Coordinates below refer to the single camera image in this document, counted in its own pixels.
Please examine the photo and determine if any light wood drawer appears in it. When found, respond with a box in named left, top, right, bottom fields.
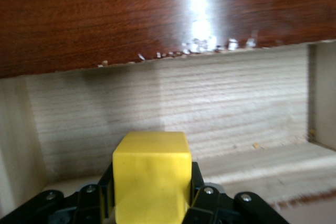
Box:
left=0, top=39, right=336, bottom=224

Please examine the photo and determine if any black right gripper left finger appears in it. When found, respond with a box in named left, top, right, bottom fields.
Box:
left=73, top=165, right=116, bottom=224

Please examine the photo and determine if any yellow cube block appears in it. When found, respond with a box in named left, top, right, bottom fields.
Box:
left=112, top=131, right=193, bottom=224

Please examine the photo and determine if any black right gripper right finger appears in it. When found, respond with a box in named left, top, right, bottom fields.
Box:
left=183, top=161, right=237, bottom=224

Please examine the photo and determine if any dark brown wooden cabinet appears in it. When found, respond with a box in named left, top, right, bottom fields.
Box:
left=0, top=0, right=336, bottom=80

